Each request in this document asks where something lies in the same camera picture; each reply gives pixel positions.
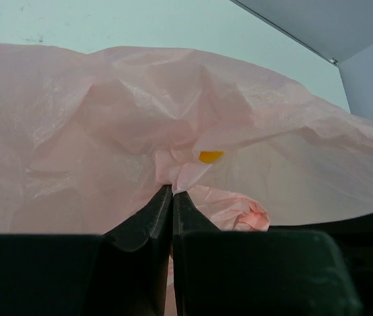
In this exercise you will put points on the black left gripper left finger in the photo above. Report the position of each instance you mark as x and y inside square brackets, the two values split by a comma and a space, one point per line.
[121, 272]

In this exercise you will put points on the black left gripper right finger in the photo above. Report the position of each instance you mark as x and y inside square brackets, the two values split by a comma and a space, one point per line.
[278, 272]

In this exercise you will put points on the pink plastic bag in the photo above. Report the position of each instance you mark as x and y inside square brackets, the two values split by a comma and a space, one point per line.
[86, 140]

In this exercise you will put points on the yellow fake fruit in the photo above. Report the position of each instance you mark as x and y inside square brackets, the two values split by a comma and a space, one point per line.
[209, 157]

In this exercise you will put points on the aluminium table frame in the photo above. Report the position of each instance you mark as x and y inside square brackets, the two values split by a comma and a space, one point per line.
[269, 22]

